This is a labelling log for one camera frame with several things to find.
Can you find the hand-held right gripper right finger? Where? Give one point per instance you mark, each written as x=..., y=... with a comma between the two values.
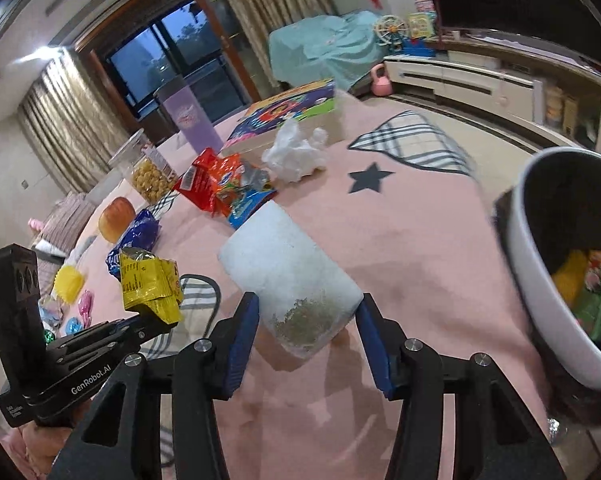
x=375, y=355

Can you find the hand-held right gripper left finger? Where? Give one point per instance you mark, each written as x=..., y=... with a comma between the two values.
x=240, y=350

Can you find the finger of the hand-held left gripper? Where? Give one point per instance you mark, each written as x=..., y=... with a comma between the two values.
x=95, y=332
x=120, y=345

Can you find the yellow snack packet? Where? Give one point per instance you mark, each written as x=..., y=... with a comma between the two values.
x=145, y=280

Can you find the white translucent plastic cup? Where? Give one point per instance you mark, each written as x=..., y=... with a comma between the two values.
x=290, y=270

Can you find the dark blue snack packet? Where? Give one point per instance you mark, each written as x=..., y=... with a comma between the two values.
x=135, y=237

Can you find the small blue snack packet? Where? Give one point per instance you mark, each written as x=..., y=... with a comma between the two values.
x=245, y=205

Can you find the silver foil wrapper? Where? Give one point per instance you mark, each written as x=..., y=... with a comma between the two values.
x=258, y=177

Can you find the red snack packet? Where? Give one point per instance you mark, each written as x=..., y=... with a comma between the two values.
x=210, y=177

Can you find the white round waste bin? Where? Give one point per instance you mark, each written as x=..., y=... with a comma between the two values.
x=530, y=260

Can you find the white plastic bag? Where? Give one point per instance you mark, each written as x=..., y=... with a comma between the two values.
x=293, y=152

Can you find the orange spiky ball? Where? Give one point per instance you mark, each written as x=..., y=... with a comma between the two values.
x=567, y=272

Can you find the green snack packet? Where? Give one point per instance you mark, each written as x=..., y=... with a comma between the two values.
x=600, y=305

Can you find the pink plastic toy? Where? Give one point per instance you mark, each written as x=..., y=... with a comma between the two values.
x=85, y=305

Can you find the light blue plastic toy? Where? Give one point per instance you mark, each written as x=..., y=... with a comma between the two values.
x=50, y=310

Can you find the yellow spiky toy cup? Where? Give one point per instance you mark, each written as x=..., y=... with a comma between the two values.
x=70, y=280

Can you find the pink plush toy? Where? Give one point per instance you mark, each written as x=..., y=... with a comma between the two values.
x=35, y=223

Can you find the striped pink cushion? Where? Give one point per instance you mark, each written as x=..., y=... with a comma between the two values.
x=65, y=220

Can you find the pink blanket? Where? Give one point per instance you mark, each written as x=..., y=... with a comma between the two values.
x=405, y=260

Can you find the red yellow apple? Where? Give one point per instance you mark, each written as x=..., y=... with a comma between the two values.
x=115, y=217

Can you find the clear jar of snack balls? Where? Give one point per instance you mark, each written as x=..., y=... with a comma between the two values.
x=145, y=170

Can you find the purple bottle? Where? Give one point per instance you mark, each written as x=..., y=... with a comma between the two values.
x=188, y=120

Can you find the colourful toy box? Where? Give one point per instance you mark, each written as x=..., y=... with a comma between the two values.
x=285, y=115

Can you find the ceiling light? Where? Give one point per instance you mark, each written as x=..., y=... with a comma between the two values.
x=50, y=50

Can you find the pink kettlebell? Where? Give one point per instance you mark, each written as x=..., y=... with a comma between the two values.
x=380, y=80

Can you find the wooden glass sliding door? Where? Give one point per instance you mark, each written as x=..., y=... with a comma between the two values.
x=170, y=55

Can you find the white television cabinet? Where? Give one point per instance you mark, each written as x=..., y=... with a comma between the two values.
x=480, y=85

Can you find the blue toy vehicle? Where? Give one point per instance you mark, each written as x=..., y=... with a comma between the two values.
x=418, y=50

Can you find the teal covered armchair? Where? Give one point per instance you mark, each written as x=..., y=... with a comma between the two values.
x=325, y=50

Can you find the ferris wheel toy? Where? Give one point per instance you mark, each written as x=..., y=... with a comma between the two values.
x=390, y=32

